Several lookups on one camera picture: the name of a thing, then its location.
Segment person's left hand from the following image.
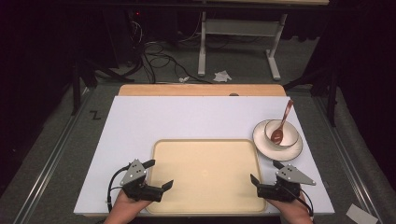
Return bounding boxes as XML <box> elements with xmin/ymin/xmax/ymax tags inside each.
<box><xmin>104</xmin><ymin>189</ymin><xmax>153</xmax><ymax>224</ymax></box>

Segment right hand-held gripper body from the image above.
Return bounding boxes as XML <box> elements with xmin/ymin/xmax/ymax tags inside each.
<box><xmin>257</xmin><ymin>164</ymin><xmax>317</xmax><ymax>203</ymax></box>

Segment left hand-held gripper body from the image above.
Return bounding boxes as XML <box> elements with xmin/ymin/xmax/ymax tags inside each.
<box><xmin>120</xmin><ymin>158</ymin><xmax>164</xmax><ymax>203</ymax></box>

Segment large crumpled white paper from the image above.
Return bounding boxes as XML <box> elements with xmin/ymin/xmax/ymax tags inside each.
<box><xmin>212</xmin><ymin>70</ymin><xmax>233</xmax><ymax>83</ymax></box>

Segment flat white paper sheet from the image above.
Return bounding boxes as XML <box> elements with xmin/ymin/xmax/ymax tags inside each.
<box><xmin>345</xmin><ymin>203</ymin><xmax>379</xmax><ymax>224</ymax></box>

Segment white metal frame desk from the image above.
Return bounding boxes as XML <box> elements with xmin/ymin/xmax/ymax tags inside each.
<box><xmin>196</xmin><ymin>0</ymin><xmax>331</xmax><ymax>81</ymax></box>

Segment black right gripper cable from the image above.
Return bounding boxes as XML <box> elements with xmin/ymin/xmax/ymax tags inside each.
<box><xmin>287</xmin><ymin>186</ymin><xmax>315</xmax><ymax>217</ymax></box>

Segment black metal stand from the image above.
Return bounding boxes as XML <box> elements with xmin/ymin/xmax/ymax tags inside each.
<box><xmin>70</xmin><ymin>56</ymin><xmax>135</xmax><ymax>117</ymax></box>
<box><xmin>282</xmin><ymin>65</ymin><xmax>340</xmax><ymax>128</ymax></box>

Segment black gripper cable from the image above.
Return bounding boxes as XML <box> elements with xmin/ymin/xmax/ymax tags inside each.
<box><xmin>106</xmin><ymin>165</ymin><xmax>131</xmax><ymax>214</ymax></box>
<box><xmin>287</xmin><ymin>186</ymin><xmax>315</xmax><ymax>217</ymax></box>

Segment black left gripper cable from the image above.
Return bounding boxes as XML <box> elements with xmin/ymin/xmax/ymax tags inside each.
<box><xmin>106</xmin><ymin>165</ymin><xmax>131</xmax><ymax>214</ymax></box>

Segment beige plastic tray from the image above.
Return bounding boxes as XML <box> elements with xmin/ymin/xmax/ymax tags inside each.
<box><xmin>146</xmin><ymin>138</ymin><xmax>268</xmax><ymax>216</ymax></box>

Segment white plate with dark rim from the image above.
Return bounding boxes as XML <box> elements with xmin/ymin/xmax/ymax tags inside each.
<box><xmin>251</xmin><ymin>119</ymin><xmax>304</xmax><ymax>162</ymax></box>

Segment brown spoon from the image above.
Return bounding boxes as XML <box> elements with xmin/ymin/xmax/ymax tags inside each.
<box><xmin>269</xmin><ymin>99</ymin><xmax>295</xmax><ymax>146</ymax></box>

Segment black floor cables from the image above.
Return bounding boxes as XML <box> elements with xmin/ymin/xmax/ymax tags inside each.
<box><xmin>130</xmin><ymin>18</ymin><xmax>216</xmax><ymax>85</ymax></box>

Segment white table board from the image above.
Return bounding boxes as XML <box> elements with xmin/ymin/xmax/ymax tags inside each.
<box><xmin>73</xmin><ymin>95</ymin><xmax>336</xmax><ymax>216</ymax></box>

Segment person's right hand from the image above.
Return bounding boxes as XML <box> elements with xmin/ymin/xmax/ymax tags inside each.
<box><xmin>266</xmin><ymin>191</ymin><xmax>315</xmax><ymax>224</ymax></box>

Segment metal floor rail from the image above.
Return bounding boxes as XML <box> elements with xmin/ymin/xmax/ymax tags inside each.
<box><xmin>312</xmin><ymin>95</ymin><xmax>385</xmax><ymax>224</ymax></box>
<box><xmin>11</xmin><ymin>88</ymin><xmax>95</xmax><ymax>224</ymax></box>

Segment white bowl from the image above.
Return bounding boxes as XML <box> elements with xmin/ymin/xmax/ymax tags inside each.
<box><xmin>263</xmin><ymin>119</ymin><xmax>301</xmax><ymax>150</ymax></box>

